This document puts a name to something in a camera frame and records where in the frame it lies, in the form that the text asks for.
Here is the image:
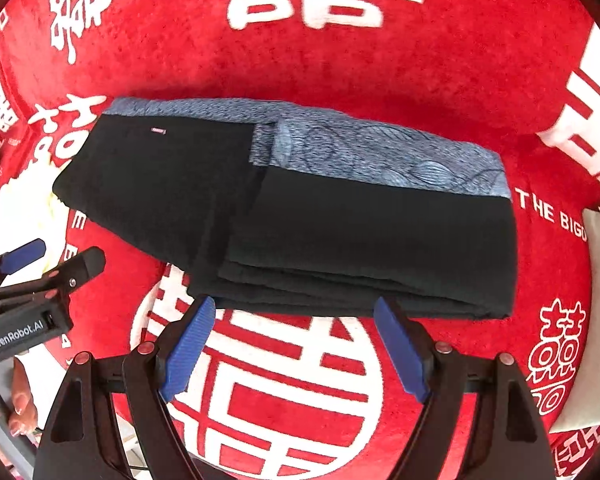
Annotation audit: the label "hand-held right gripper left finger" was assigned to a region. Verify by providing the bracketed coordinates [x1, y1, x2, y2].
[32, 296, 216, 480]

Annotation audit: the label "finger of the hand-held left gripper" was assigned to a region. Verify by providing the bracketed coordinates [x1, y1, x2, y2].
[0, 246, 106, 302]
[0, 239, 48, 292]

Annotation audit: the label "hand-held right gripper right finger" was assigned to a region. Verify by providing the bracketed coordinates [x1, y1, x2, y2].
[374, 297, 556, 480]

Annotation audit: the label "black pants with blue trim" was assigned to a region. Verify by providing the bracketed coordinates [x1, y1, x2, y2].
[52, 96, 518, 321]

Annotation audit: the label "person's left hand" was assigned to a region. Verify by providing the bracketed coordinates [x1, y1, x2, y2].
[0, 357, 40, 437]

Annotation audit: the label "peach cloth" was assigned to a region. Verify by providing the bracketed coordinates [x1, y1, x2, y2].
[0, 160, 70, 281]

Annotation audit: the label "red printed blanket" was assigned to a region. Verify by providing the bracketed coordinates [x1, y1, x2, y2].
[0, 0, 600, 480]

